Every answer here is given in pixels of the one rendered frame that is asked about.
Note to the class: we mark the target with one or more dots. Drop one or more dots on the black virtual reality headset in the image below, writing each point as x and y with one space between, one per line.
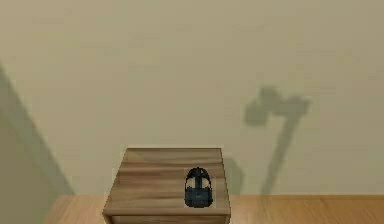
198 197

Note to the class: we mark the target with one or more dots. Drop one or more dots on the brown wooden side table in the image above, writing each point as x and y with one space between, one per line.
150 186

